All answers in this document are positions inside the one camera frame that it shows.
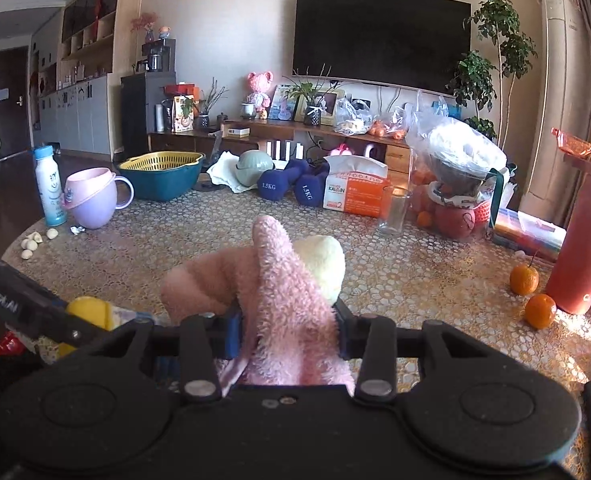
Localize black wall television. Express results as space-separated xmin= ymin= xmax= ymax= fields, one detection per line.
xmin=292 ymin=0 xmax=471 ymax=93

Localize yellow blue spray can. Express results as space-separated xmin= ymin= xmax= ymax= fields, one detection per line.
xmin=66 ymin=296 xmax=154 ymax=332

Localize bagged steel pot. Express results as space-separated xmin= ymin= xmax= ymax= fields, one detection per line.
xmin=407 ymin=114 xmax=507 ymax=196

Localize framed photo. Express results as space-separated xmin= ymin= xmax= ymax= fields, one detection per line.
xmin=294 ymin=89 xmax=346 ymax=126

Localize orange tissue box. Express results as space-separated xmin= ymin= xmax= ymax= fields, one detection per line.
xmin=323 ymin=155 xmax=390 ymax=218

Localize green potted tree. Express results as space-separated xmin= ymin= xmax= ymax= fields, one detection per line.
xmin=447 ymin=0 xmax=537 ymax=148

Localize small potted plant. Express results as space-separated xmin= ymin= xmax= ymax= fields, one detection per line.
xmin=286 ymin=63 xmax=340 ymax=127

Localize blue dumbbell left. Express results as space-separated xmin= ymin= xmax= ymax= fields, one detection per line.
xmin=257 ymin=159 xmax=311 ymax=202

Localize wooden tv console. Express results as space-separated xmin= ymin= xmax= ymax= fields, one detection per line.
xmin=146 ymin=118 xmax=412 ymax=187

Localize dark grey fridge cabinet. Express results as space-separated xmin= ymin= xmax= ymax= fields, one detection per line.
xmin=120 ymin=72 xmax=176 ymax=158

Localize orange mandarin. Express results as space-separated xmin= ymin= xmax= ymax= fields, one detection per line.
xmin=523 ymin=294 xmax=557 ymax=330
xmin=509 ymin=264 xmax=539 ymax=296

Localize orange mandarin upper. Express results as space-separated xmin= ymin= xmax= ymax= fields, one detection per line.
xmin=509 ymin=264 xmax=539 ymax=296

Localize white cloth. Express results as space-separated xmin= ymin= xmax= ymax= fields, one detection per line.
xmin=207 ymin=152 xmax=248 ymax=193

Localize blue dumbbell right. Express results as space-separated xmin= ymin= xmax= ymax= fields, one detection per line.
xmin=293 ymin=162 xmax=329 ymax=208

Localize pink purple lidded mug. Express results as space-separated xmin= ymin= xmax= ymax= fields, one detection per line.
xmin=62 ymin=167 xmax=135 ymax=230

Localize stacked colourful books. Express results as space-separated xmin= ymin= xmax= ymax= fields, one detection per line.
xmin=491 ymin=208 xmax=567 ymax=262

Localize white floor air conditioner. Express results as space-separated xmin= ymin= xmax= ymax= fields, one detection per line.
xmin=519 ymin=0 xmax=591 ymax=226

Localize pink plush bear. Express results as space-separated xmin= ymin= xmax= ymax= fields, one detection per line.
xmin=245 ymin=72 xmax=274 ymax=119

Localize clear drinking glass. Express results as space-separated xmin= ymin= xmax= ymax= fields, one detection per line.
xmin=378 ymin=185 xmax=409 ymax=235

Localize red water bottle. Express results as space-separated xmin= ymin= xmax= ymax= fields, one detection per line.
xmin=545 ymin=158 xmax=591 ymax=315

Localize red apple bag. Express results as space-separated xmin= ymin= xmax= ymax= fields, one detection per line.
xmin=409 ymin=169 xmax=495 ymax=240

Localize grey green round bowl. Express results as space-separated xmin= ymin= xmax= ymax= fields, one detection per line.
xmin=234 ymin=150 xmax=274 ymax=188

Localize teal yellow colander basket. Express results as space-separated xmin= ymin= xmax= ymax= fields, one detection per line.
xmin=117 ymin=151 xmax=205 ymax=202

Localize garlic clove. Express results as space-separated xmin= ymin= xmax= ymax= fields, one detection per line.
xmin=46 ymin=228 xmax=59 ymax=240

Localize white yogurt bottle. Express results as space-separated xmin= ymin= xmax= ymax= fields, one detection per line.
xmin=34 ymin=145 xmax=66 ymax=228

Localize blue dumbbell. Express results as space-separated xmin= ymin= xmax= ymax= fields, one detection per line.
xmin=293 ymin=162 xmax=329 ymax=208
xmin=257 ymin=159 xmax=311 ymax=202

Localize orange mandarin lower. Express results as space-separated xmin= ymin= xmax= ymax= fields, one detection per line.
xmin=523 ymin=294 xmax=557 ymax=330

